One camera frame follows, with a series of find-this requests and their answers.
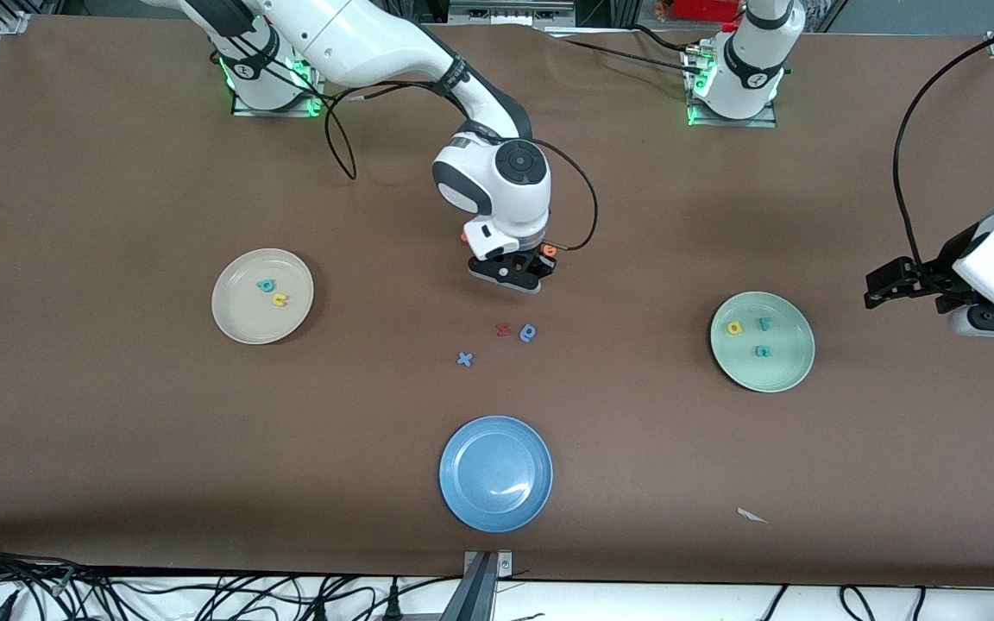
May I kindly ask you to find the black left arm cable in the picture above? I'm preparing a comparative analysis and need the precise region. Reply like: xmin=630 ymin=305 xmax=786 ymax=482
xmin=894 ymin=24 xmax=994 ymax=270

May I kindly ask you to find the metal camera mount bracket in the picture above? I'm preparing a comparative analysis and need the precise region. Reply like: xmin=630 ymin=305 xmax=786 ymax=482
xmin=462 ymin=550 xmax=513 ymax=621

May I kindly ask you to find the light green plate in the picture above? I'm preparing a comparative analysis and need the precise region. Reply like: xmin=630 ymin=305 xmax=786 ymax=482
xmin=710 ymin=291 xmax=816 ymax=394

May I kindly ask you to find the brown table cover sheet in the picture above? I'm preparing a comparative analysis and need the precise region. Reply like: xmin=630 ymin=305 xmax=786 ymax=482
xmin=0 ymin=16 xmax=994 ymax=589

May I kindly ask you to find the black looped floor cable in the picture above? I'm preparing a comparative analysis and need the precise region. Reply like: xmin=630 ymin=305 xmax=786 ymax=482
xmin=838 ymin=585 xmax=929 ymax=621

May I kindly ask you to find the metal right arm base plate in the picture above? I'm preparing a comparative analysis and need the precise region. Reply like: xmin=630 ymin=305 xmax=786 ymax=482
xmin=232 ymin=52 xmax=325 ymax=117

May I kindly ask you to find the beige brown plate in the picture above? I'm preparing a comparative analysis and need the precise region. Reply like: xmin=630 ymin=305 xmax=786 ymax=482
xmin=211 ymin=248 xmax=315 ymax=346

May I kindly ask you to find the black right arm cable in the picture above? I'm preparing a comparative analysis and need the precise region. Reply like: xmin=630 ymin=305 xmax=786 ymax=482
xmin=324 ymin=82 xmax=599 ymax=253

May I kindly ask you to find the grey power strip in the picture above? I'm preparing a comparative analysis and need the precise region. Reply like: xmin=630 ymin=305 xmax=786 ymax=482
xmin=448 ymin=0 xmax=576 ymax=27

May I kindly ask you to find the red box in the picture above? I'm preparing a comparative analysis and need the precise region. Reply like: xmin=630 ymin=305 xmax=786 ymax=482
xmin=661 ymin=0 xmax=741 ymax=22

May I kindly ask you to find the blue plate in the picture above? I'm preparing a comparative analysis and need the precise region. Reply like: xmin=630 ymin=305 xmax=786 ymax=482
xmin=439 ymin=416 xmax=554 ymax=533

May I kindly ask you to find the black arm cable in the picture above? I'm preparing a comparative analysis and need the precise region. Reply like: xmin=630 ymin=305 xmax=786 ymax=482
xmin=894 ymin=24 xmax=994 ymax=270
xmin=324 ymin=82 xmax=599 ymax=253

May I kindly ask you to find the tangled black cable bundle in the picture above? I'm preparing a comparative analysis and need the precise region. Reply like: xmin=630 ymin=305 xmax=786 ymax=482
xmin=0 ymin=539 xmax=463 ymax=621

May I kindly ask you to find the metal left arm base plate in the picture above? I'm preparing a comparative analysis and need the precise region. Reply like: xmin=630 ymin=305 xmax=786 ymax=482
xmin=687 ymin=47 xmax=778 ymax=129

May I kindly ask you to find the thin black table cable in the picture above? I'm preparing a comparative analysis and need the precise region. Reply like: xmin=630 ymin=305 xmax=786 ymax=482
xmin=559 ymin=37 xmax=695 ymax=72
xmin=629 ymin=22 xmax=709 ymax=55

